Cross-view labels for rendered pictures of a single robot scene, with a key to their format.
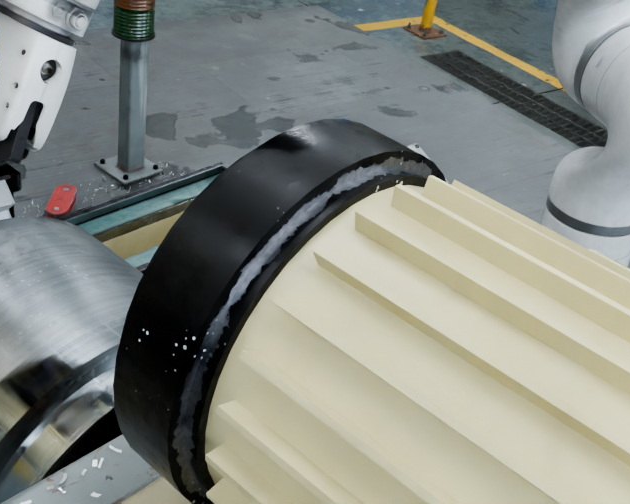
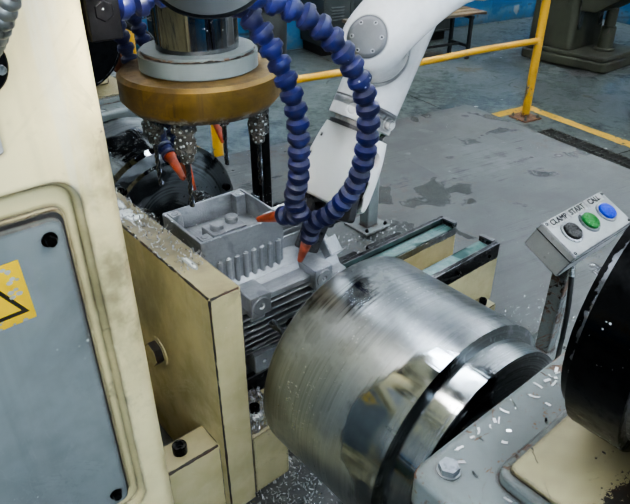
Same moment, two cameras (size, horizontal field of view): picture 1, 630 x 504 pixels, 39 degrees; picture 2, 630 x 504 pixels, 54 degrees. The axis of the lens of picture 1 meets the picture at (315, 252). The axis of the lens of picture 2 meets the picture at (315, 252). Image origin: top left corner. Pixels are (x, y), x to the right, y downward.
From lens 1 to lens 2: 0.16 m
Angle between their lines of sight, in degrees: 11
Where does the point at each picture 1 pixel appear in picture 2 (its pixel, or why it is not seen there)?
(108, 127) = not seen: hidden behind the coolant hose
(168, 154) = (390, 214)
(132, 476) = (523, 429)
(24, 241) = (387, 272)
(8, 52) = (345, 149)
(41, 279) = (409, 297)
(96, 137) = not seen: hidden behind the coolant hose
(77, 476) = (486, 429)
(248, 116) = (438, 184)
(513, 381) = not seen: outside the picture
